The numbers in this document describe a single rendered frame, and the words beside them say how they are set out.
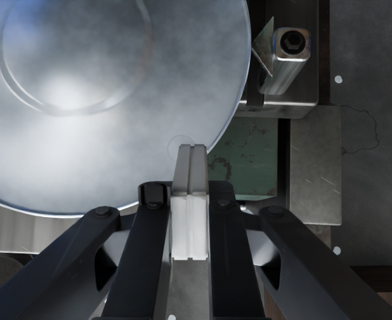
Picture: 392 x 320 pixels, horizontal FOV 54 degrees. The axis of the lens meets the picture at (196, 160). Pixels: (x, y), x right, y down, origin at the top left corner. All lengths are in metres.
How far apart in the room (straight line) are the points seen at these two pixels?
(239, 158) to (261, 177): 0.03
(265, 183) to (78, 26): 0.25
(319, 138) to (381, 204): 0.74
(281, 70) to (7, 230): 0.26
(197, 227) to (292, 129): 0.32
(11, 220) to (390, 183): 1.04
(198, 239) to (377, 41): 1.19
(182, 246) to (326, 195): 0.32
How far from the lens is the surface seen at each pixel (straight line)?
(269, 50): 0.33
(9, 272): 1.21
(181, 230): 0.16
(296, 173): 0.46
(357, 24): 1.31
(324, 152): 0.47
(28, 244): 0.33
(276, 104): 0.41
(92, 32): 0.34
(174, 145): 0.31
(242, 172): 0.44
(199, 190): 0.15
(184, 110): 0.31
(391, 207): 1.21
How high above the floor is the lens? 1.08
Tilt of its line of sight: 82 degrees down
